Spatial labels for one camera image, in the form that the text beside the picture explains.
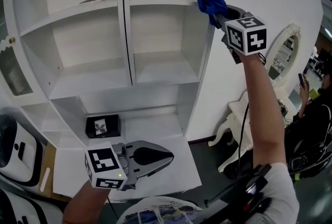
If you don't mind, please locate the white desk with shelving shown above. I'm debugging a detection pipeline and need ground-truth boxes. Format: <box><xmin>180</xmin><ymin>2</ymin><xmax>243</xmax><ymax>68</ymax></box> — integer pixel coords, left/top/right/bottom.
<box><xmin>0</xmin><ymin>0</ymin><xmax>217</xmax><ymax>157</ymax></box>

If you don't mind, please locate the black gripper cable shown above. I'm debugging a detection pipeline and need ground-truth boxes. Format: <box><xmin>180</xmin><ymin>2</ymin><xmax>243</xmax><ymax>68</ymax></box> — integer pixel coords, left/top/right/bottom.
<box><xmin>232</xmin><ymin>102</ymin><xmax>250</xmax><ymax>180</ymax></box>

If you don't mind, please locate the oval white-framed mirror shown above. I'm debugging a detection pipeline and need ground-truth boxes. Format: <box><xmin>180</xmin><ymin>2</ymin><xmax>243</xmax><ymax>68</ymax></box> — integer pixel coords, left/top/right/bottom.
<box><xmin>264</xmin><ymin>23</ymin><xmax>302</xmax><ymax>89</ymax></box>

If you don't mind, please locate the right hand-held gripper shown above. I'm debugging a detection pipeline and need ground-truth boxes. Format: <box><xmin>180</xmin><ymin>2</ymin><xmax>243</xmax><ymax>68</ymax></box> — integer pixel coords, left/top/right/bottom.
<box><xmin>213</xmin><ymin>5</ymin><xmax>268</xmax><ymax>65</ymax></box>

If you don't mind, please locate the brown cardboard box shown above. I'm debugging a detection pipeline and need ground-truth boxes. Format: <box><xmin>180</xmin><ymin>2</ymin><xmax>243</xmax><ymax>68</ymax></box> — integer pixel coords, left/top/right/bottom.
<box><xmin>33</xmin><ymin>139</ymin><xmax>71</xmax><ymax>202</ymax></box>

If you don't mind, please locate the black chest-mounted device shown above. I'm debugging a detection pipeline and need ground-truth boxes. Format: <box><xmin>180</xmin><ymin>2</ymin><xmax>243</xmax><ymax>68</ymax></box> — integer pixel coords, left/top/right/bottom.
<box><xmin>204</xmin><ymin>163</ymin><xmax>273</xmax><ymax>219</ymax></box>

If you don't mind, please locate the person's left forearm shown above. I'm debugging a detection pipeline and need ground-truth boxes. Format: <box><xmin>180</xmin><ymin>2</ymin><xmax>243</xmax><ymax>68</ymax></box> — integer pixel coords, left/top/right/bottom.
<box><xmin>62</xmin><ymin>181</ymin><xmax>111</xmax><ymax>224</ymax></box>

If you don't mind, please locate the white ornate dressing table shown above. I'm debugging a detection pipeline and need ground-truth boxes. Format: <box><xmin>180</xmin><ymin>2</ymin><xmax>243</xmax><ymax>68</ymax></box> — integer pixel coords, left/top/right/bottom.
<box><xmin>207</xmin><ymin>92</ymin><xmax>289</xmax><ymax>173</ymax></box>

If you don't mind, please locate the ribbed glass cabinet door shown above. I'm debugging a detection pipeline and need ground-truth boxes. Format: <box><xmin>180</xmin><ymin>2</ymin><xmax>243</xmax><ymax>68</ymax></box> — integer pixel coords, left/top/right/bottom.
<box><xmin>0</xmin><ymin>0</ymin><xmax>35</xmax><ymax>100</ymax></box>

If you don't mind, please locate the person's white printed shirt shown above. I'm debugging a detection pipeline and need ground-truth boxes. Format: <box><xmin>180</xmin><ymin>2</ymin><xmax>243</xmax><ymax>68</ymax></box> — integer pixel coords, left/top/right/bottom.
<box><xmin>118</xmin><ymin>162</ymin><xmax>300</xmax><ymax>224</ymax></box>

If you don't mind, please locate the spare hand-held gripper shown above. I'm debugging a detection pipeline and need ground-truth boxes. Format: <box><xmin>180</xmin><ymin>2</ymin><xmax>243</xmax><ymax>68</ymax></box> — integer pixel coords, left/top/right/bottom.
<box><xmin>277</xmin><ymin>100</ymin><xmax>289</xmax><ymax>116</ymax></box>

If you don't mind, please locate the black strapped backpack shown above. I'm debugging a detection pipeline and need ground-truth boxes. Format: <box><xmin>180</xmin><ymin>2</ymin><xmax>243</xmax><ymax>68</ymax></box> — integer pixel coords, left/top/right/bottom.
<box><xmin>287</xmin><ymin>139</ymin><xmax>332</xmax><ymax>180</ymax></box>

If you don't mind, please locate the person's right forearm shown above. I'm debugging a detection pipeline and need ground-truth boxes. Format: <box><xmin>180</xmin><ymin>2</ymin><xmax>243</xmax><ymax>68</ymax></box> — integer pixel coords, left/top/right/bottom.
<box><xmin>238</xmin><ymin>52</ymin><xmax>286</xmax><ymax>174</ymax></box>

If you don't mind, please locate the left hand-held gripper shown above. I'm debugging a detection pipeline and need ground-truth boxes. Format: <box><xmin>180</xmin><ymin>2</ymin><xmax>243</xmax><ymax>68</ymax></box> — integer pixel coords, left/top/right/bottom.
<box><xmin>85</xmin><ymin>140</ymin><xmax>174</xmax><ymax>191</ymax></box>

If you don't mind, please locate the black box with picture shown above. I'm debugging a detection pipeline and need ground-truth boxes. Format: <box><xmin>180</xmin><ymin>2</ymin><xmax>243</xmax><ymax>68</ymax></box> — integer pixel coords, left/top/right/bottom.
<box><xmin>85</xmin><ymin>114</ymin><xmax>122</xmax><ymax>139</ymax></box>

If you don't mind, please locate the white black delivery robot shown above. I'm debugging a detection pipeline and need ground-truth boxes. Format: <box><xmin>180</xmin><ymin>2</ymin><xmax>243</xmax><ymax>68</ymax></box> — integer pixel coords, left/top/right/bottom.
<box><xmin>0</xmin><ymin>114</ymin><xmax>44</xmax><ymax>188</ymax></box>
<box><xmin>0</xmin><ymin>186</ymin><xmax>64</xmax><ymax>224</ymax></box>

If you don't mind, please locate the blue cleaning cloth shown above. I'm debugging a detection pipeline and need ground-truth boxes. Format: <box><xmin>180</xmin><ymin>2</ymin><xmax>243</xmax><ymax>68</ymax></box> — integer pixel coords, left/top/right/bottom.
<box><xmin>197</xmin><ymin>0</ymin><xmax>229</xmax><ymax>29</ymax></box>

